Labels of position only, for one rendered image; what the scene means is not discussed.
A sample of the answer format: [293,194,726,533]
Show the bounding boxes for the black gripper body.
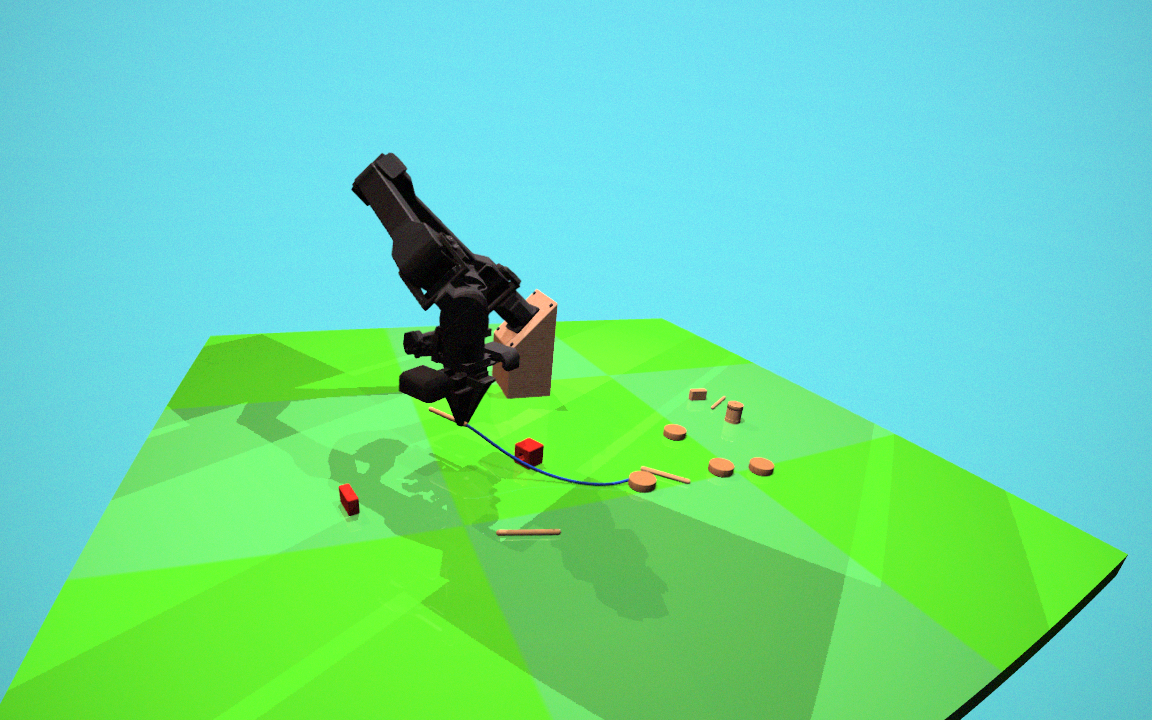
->
[397,326,520,403]

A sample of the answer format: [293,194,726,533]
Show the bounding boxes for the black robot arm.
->
[351,152,540,363]

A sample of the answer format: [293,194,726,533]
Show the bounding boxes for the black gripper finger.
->
[446,386,473,427]
[465,376,495,423]

